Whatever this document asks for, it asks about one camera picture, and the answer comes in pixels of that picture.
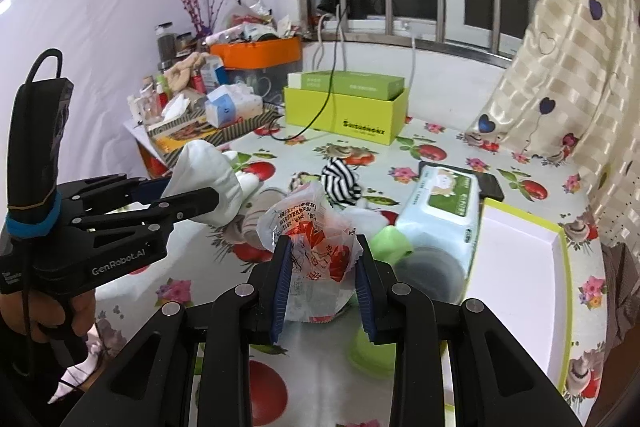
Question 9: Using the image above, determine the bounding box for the floral tablecloth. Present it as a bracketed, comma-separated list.
[96, 120, 607, 426]

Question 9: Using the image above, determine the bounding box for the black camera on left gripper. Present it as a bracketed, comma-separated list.
[6, 49, 74, 239]

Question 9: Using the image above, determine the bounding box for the beige striped sock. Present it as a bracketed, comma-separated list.
[222, 187, 285, 249]

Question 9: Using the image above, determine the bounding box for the clear plastic round container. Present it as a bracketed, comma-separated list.
[394, 247, 465, 303]

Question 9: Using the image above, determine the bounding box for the lime green round lid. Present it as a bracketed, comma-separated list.
[347, 327, 396, 378]

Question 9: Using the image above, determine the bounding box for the red printed plastic bag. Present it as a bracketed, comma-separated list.
[257, 181, 363, 323]

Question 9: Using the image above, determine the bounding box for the lime green cloth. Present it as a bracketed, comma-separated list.
[369, 225, 413, 265]

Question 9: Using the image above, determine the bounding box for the wet wipes pack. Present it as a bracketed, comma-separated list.
[395, 166, 480, 277]

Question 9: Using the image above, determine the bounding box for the green inner carton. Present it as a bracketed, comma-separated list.
[288, 70, 405, 101]

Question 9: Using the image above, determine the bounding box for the striped tray box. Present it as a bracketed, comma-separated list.
[146, 104, 281, 156]

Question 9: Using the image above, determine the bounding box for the shallow lime box lid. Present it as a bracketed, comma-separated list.
[441, 197, 574, 403]

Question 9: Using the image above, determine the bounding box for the lime green open box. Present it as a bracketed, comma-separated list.
[284, 88, 409, 145]

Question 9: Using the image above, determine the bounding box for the heart pattern curtain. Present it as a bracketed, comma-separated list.
[468, 0, 639, 253]

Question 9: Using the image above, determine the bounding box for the black cable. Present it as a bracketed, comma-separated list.
[268, 3, 350, 143]

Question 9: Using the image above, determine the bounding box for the dark lidded jar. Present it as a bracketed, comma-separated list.
[155, 22, 177, 72]

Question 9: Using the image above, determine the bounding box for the white charging cable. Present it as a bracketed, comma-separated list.
[399, 20, 419, 80]

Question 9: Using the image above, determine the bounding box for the black smartphone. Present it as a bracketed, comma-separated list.
[419, 160, 504, 202]

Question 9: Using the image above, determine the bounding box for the person's left hand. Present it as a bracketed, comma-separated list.
[1, 289, 96, 343]

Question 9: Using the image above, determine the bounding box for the white blue tissue pack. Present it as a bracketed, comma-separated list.
[205, 83, 262, 129]

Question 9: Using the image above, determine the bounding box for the orange storage box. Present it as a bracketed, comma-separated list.
[209, 37, 302, 69]

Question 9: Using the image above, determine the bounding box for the black white striped sock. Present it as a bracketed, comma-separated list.
[320, 158, 362, 206]

